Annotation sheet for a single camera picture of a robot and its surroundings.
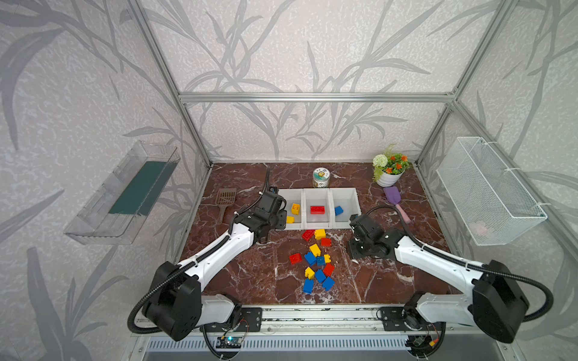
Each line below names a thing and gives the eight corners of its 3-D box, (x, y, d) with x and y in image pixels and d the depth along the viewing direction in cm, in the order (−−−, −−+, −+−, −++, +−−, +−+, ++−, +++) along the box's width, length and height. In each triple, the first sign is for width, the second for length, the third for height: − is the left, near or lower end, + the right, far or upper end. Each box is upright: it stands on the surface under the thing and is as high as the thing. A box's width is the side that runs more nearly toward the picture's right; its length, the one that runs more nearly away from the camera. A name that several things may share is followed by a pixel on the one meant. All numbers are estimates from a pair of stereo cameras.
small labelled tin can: (313, 191, 111) (314, 180, 104) (313, 179, 116) (313, 167, 109) (329, 191, 111) (330, 180, 104) (327, 179, 116) (329, 167, 109)
